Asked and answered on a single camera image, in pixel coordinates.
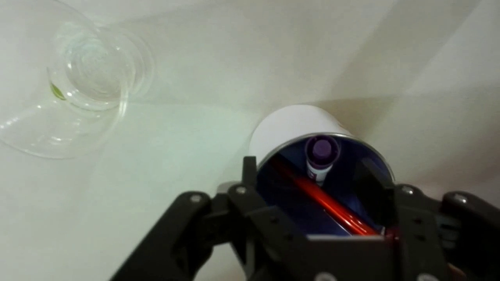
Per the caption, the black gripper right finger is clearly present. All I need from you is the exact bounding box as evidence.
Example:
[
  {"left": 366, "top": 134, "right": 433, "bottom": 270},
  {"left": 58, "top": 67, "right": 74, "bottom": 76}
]
[{"left": 364, "top": 158, "right": 500, "bottom": 281}]

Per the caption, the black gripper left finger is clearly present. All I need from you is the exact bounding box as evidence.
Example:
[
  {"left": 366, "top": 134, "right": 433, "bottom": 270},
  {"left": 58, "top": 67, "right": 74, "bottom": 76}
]
[{"left": 111, "top": 156, "right": 313, "bottom": 281}]

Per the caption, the red pen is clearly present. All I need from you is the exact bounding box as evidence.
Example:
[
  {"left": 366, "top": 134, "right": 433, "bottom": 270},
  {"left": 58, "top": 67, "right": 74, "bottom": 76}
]
[{"left": 269, "top": 159, "right": 381, "bottom": 236}]

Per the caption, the white cup blue inside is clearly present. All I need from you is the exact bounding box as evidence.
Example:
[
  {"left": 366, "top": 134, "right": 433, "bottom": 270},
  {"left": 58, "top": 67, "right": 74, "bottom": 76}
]
[{"left": 250, "top": 105, "right": 394, "bottom": 237}]

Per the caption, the clear plastic cup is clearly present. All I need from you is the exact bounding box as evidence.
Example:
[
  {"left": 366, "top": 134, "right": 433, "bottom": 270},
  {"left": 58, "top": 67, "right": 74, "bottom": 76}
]
[{"left": 0, "top": 0, "right": 153, "bottom": 159}]

